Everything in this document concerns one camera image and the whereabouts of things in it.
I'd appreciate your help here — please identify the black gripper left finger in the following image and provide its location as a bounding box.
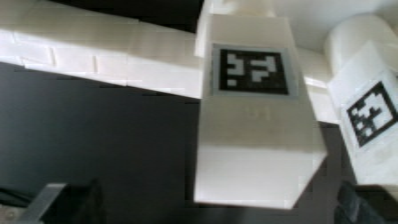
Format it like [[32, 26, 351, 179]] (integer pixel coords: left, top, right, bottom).
[[14, 180, 106, 224]]

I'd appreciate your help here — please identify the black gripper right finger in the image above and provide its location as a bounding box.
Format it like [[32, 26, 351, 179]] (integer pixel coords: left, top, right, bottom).
[[334, 182, 398, 224]]

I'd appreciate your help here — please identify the white tagged block front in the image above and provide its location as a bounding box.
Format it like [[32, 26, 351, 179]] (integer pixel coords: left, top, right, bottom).
[[193, 15, 327, 210]]

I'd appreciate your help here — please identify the white tagged chair leg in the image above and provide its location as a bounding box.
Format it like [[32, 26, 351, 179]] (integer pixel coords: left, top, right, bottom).
[[325, 14, 398, 191]]

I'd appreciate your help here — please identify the white chair seat part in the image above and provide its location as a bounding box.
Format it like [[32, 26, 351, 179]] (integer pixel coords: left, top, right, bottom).
[[195, 0, 398, 123]]

